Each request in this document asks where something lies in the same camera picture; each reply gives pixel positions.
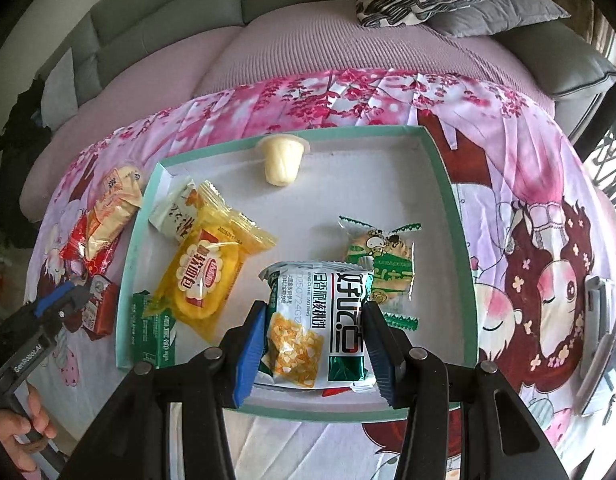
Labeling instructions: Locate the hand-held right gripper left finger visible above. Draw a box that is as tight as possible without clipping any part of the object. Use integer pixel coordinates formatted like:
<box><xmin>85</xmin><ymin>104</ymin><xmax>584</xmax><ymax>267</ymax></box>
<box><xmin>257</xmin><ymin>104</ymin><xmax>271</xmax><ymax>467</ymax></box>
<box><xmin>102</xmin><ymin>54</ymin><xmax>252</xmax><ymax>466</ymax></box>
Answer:
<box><xmin>58</xmin><ymin>300</ymin><xmax>269</xmax><ymax>480</ymax></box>

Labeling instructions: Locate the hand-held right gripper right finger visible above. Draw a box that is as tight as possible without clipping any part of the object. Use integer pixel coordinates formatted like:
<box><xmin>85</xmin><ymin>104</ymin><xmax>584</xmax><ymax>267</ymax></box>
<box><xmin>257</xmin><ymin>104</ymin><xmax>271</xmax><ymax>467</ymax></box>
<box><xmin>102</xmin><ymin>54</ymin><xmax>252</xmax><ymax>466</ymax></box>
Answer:
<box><xmin>362</xmin><ymin>300</ymin><xmax>571</xmax><ymax>480</ymax></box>

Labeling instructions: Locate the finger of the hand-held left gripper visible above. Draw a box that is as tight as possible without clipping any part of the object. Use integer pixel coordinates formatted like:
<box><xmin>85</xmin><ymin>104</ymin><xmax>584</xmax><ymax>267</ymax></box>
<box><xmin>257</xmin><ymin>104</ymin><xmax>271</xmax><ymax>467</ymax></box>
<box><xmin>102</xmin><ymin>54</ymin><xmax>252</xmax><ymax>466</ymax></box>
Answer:
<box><xmin>40</xmin><ymin>274</ymin><xmax>108</xmax><ymax>346</ymax></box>
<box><xmin>3</xmin><ymin>281</ymin><xmax>81</xmax><ymax>333</ymax></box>

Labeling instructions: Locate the dark red snack packet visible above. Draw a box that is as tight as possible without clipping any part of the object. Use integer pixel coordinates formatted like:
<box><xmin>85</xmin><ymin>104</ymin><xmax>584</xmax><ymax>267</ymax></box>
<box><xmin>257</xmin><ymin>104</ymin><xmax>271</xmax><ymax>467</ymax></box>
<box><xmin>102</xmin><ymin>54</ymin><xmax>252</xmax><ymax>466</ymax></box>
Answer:
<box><xmin>79</xmin><ymin>274</ymin><xmax>121</xmax><ymax>338</ymax></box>

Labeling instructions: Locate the white green cake packet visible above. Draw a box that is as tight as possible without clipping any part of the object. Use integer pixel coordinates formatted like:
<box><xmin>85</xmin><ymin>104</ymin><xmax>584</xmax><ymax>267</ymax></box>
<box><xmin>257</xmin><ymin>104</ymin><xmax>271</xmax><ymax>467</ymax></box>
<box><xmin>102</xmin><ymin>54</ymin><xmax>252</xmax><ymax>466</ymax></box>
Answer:
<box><xmin>258</xmin><ymin>260</ymin><xmax>384</xmax><ymax>393</ymax></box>

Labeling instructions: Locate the dark green snack packet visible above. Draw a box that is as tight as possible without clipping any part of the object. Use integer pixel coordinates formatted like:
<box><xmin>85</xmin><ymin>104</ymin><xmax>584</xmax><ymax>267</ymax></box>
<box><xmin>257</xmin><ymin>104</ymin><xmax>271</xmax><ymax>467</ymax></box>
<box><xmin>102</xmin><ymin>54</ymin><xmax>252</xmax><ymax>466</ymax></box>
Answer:
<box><xmin>129</xmin><ymin>290</ymin><xmax>180</xmax><ymax>368</ymax></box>

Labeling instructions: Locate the green cookie packet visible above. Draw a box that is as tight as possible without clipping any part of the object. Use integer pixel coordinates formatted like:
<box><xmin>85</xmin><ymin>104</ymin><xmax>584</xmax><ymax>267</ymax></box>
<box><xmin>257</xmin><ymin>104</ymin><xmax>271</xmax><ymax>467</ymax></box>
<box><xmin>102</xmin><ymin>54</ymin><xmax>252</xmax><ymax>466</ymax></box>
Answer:
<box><xmin>337</xmin><ymin>214</ymin><xmax>424</xmax><ymax>332</ymax></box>

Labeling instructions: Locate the yellow bread packet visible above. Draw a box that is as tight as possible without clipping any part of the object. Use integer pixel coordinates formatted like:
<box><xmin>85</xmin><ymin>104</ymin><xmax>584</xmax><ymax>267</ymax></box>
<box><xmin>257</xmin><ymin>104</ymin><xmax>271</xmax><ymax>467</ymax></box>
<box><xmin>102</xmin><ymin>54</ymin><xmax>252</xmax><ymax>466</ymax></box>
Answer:
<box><xmin>142</xmin><ymin>182</ymin><xmax>279</xmax><ymax>343</ymax></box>

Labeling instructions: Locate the cream white snack packet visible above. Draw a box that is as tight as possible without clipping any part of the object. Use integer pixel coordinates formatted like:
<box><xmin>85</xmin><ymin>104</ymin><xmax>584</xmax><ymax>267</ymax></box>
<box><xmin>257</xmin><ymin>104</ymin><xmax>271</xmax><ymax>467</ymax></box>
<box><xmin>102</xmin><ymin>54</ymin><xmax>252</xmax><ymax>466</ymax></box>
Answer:
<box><xmin>148</xmin><ymin>178</ymin><xmax>204</xmax><ymax>246</ymax></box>

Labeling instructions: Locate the teal shallow box tray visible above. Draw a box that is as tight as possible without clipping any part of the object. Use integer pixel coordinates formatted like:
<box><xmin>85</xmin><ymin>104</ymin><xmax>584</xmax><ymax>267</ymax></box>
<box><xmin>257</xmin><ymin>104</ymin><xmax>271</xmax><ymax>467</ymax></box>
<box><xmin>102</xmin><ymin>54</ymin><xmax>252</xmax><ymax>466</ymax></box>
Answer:
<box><xmin>115</xmin><ymin>126</ymin><xmax>481</xmax><ymax>421</ymax></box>

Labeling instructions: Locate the yellow jelly cup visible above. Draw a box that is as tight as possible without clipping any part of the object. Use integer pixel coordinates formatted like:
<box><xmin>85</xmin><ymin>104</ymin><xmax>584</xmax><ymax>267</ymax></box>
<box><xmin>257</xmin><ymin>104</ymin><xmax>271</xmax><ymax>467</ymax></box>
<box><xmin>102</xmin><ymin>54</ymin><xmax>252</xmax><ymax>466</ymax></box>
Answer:
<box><xmin>255</xmin><ymin>135</ymin><xmax>311</xmax><ymax>186</ymax></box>

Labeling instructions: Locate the person's left hand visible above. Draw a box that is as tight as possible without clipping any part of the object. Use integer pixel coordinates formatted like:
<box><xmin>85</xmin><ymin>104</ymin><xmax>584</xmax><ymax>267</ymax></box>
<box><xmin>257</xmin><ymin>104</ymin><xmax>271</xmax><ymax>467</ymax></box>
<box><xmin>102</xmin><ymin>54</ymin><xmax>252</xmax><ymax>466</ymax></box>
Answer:
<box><xmin>0</xmin><ymin>385</ymin><xmax>59</xmax><ymax>468</ymax></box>

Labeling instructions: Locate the bright red snack packet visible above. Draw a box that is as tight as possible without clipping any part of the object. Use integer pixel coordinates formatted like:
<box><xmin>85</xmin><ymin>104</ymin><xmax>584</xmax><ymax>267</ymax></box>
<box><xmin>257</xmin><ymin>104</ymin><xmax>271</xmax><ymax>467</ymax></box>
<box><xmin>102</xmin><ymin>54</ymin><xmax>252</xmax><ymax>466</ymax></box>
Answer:
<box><xmin>59</xmin><ymin>210</ymin><xmax>106</xmax><ymax>277</ymax></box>

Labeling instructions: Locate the orange beige snack packet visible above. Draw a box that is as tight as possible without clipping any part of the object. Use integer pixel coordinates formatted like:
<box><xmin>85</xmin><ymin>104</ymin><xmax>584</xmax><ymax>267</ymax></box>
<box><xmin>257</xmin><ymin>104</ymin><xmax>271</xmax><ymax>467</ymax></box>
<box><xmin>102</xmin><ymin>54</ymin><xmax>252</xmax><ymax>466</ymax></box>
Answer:
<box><xmin>84</xmin><ymin>161</ymin><xmax>143</xmax><ymax>262</ymax></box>

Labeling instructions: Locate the black jacket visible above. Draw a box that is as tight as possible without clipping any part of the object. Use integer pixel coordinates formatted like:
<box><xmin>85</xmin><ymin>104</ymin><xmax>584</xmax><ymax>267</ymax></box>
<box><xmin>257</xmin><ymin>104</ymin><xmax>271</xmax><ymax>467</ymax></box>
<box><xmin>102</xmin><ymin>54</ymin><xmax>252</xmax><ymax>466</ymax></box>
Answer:
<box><xmin>0</xmin><ymin>75</ymin><xmax>54</xmax><ymax>248</ymax></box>

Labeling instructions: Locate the plain grey cushion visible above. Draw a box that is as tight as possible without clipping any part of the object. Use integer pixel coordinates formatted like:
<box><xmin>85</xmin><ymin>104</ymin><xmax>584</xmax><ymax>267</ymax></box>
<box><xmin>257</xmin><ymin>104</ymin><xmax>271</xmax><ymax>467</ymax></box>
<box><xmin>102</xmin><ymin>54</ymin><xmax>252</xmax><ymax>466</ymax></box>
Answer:
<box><xmin>40</xmin><ymin>47</ymin><xmax>79</xmax><ymax>131</ymax></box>

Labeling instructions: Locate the grey plastic object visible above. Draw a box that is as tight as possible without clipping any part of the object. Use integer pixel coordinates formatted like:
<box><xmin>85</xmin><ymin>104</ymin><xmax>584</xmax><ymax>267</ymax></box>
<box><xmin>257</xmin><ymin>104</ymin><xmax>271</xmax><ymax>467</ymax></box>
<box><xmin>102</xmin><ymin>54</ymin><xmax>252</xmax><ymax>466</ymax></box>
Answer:
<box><xmin>578</xmin><ymin>274</ymin><xmax>615</xmax><ymax>416</ymax></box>

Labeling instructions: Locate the cartoon printed blanket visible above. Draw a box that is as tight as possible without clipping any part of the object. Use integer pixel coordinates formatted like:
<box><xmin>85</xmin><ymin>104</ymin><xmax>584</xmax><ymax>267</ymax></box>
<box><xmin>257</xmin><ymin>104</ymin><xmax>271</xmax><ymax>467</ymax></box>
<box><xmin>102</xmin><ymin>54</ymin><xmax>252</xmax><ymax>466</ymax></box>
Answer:
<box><xmin>25</xmin><ymin>67</ymin><xmax>616</xmax><ymax>480</ymax></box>

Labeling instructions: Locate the grey sofa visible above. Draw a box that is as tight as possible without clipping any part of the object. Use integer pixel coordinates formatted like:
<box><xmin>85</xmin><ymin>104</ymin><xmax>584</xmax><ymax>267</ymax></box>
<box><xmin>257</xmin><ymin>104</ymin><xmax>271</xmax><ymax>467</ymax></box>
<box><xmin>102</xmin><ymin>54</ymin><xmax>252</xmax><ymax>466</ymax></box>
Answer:
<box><xmin>0</xmin><ymin>0</ymin><xmax>616</xmax><ymax>221</ymax></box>

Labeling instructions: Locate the pink sofa seat cover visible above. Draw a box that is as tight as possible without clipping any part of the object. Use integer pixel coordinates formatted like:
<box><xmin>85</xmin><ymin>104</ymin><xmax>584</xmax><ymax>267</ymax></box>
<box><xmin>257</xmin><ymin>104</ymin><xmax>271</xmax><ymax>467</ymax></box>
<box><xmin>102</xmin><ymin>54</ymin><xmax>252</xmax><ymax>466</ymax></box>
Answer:
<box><xmin>18</xmin><ymin>12</ymin><xmax>556</xmax><ymax>221</ymax></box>

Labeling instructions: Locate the dark grey pillow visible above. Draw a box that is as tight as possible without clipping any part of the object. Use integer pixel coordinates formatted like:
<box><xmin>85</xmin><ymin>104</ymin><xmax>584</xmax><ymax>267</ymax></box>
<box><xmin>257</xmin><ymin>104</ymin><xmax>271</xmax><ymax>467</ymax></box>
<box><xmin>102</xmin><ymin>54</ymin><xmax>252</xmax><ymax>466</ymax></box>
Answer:
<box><xmin>428</xmin><ymin>0</ymin><xmax>571</xmax><ymax>38</ymax></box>

